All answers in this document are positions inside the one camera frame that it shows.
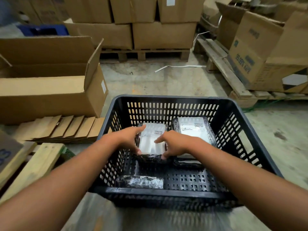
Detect person's left hand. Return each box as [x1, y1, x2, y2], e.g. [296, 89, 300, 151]
[104, 124, 146, 156]

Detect person's right hand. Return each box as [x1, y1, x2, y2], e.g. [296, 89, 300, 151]
[154, 130, 205, 160]

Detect package with white label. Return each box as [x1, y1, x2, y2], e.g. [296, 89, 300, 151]
[135, 122, 169, 158]
[171, 116, 218, 147]

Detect person's left forearm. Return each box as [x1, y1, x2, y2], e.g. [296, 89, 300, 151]
[0, 135, 116, 231]

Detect person's right forearm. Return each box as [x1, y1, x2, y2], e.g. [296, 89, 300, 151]
[192, 141, 308, 231]

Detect flat black wrapped package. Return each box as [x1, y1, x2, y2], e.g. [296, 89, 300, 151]
[172, 153, 205, 169]

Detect shiny wrapped black package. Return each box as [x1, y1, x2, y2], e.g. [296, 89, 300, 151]
[115, 175, 164, 190]

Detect black plastic crate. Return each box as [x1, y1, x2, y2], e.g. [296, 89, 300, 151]
[89, 95, 284, 210]

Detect flat cardboard divider sheets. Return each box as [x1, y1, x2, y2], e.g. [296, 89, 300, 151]
[12, 115, 107, 144]

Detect wooden pallet under box stack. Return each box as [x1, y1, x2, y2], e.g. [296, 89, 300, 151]
[100, 48, 191, 62]

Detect long weathered wooden pallet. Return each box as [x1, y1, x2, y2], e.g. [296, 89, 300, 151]
[193, 38, 308, 109]

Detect light wooden pallet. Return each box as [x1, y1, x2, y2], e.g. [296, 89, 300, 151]
[0, 141, 66, 205]

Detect large open cardboard box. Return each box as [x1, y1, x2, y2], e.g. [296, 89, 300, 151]
[0, 36, 109, 125]

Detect brown cardboard box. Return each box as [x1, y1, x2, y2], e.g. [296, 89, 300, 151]
[64, 21, 133, 50]
[109, 0, 158, 24]
[63, 0, 114, 24]
[157, 0, 205, 24]
[132, 21, 197, 50]

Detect cardboard piece with blue marking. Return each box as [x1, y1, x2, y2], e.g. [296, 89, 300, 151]
[0, 130, 24, 174]

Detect open printed cardboard box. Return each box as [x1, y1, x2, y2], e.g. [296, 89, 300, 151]
[227, 11, 308, 93]

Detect blue plastic bin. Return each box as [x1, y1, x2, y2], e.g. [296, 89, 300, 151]
[17, 24, 70, 37]

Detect blurred cardboard boxes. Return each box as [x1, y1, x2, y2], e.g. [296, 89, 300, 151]
[16, 0, 71, 25]

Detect white packing strap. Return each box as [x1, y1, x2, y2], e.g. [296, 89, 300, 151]
[154, 65, 207, 73]

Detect green packing strap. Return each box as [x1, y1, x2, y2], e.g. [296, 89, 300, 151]
[243, 99, 285, 112]

